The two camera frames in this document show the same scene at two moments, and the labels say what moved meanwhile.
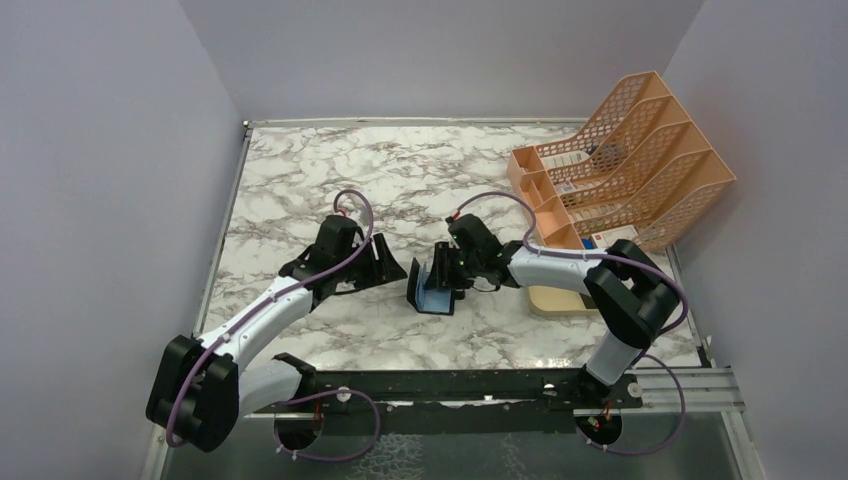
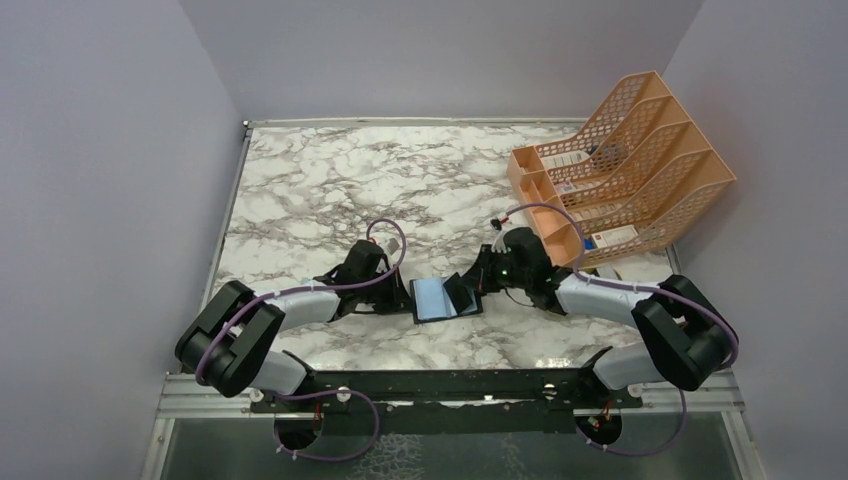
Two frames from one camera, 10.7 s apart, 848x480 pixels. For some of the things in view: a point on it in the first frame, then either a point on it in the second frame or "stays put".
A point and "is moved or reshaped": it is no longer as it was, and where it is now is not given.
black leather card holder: (437, 302) is moved or reshaped
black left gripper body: (363, 272) → (379, 295)
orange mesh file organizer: (640, 165) stays put
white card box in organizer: (605, 238) stays put
